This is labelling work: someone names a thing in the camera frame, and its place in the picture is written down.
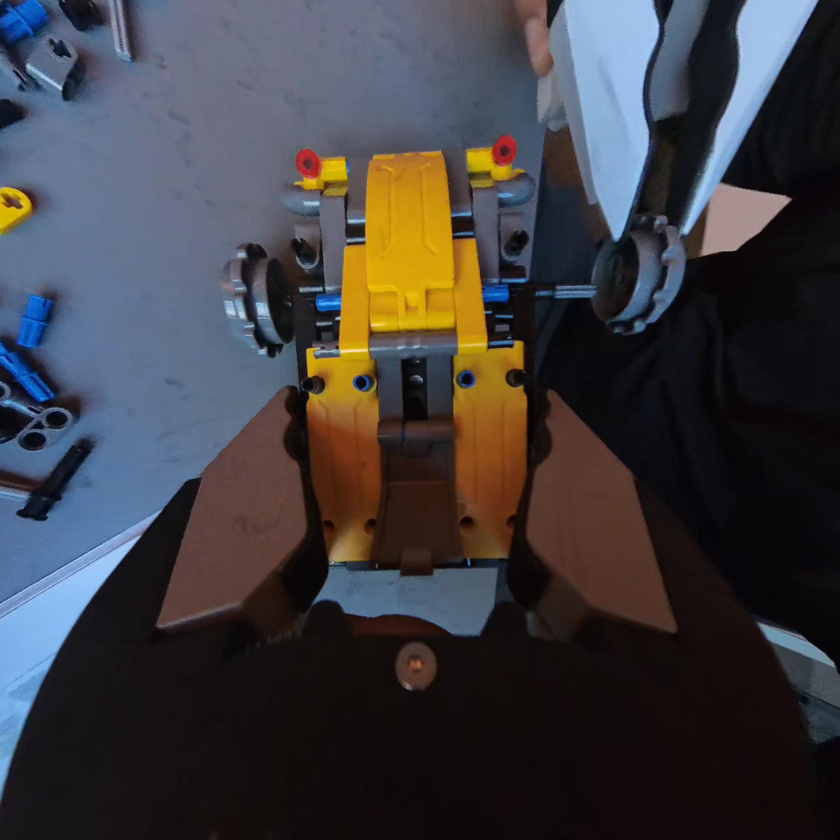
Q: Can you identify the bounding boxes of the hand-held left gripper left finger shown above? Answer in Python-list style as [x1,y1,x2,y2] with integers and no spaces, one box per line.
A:
[156,386,330,630]

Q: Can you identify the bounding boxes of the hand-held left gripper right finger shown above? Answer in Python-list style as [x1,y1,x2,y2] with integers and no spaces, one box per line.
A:
[507,388,678,643]

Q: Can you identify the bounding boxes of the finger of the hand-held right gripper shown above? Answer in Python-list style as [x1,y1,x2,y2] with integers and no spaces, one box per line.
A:
[537,0,662,238]
[671,0,819,235]

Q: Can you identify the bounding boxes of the grey toy wheel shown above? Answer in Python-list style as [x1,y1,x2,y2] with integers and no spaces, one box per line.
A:
[591,213,689,336]

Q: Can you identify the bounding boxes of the yellow toy brick car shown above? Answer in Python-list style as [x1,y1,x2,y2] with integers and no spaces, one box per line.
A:
[222,134,601,578]

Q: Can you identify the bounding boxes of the person's right hand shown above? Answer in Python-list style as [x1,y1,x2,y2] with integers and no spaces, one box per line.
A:
[514,0,555,76]

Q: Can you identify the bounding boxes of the white instruction booklet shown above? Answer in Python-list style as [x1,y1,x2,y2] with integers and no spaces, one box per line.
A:
[0,515,161,742]

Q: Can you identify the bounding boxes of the pile of dark brick pieces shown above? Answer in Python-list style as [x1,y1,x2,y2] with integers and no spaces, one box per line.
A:
[0,0,135,522]

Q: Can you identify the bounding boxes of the small yellow connector piece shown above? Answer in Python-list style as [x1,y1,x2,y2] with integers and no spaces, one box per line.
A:
[0,187,34,235]

